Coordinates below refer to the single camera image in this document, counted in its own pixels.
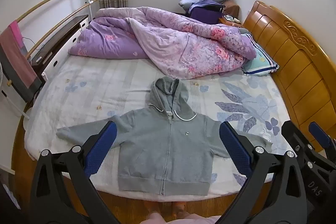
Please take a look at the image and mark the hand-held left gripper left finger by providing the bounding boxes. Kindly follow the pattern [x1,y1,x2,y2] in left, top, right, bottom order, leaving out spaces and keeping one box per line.
[28,121,118,224]

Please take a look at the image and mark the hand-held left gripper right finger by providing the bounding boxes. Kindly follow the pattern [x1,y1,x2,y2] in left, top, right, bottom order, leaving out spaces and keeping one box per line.
[218,121,308,224]

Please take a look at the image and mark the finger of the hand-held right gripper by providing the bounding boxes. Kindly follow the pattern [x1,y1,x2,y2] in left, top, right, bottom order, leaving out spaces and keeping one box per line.
[308,122,336,170]
[281,120,315,161]

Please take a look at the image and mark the wooden nightstand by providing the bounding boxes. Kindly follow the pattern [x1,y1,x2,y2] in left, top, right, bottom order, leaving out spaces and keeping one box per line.
[218,15,243,28]

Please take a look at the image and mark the wooden bed frame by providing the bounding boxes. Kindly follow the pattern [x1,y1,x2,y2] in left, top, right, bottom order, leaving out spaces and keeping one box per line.
[11,106,273,216]

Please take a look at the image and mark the orange slipper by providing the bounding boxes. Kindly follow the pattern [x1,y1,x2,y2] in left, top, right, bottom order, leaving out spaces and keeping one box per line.
[172,201,187,214]

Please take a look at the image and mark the dark purple cloth pile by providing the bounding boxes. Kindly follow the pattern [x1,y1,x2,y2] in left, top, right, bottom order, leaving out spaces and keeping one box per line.
[187,0,225,21]

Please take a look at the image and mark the person's pink clothing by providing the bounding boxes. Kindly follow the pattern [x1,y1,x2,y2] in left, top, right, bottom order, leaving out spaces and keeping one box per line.
[139,212,221,224]

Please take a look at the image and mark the white floral bedsheet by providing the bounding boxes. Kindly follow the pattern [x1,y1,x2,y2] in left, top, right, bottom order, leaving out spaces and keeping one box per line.
[24,56,292,201]

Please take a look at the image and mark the brown cloth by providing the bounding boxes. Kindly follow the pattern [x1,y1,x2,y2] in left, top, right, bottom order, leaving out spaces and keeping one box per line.
[223,0,240,18]

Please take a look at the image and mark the purple floral quilt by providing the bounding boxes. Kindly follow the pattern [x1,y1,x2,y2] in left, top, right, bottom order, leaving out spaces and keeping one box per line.
[68,6,258,80]

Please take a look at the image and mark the white rail post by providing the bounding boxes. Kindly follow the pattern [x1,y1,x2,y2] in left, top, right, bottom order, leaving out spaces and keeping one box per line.
[84,0,95,21]

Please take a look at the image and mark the bright pink cloth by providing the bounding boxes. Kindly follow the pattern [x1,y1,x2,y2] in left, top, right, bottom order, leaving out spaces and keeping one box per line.
[8,21,26,52]

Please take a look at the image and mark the blue striped pillow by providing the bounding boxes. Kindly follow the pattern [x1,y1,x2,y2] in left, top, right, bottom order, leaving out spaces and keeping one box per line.
[240,32,280,76]

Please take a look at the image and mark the maroon grey striped towel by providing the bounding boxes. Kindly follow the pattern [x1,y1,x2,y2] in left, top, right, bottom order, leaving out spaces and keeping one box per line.
[0,27,44,104]

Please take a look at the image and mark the wooden headboard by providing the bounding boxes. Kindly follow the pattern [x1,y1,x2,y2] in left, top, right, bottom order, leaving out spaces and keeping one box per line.
[241,0,336,159]

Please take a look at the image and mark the black cable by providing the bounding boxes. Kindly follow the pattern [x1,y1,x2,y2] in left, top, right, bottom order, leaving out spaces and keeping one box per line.
[22,36,43,52]

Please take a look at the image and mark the grey zip hoodie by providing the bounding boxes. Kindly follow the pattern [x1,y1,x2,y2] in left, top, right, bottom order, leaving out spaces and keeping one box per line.
[56,76,273,197]

